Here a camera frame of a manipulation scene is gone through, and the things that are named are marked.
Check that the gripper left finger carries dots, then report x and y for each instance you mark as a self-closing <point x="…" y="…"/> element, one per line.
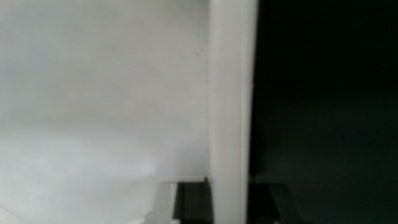
<point x="192" y="206"/>

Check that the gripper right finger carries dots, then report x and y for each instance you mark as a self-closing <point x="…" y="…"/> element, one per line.
<point x="272" y="206"/>

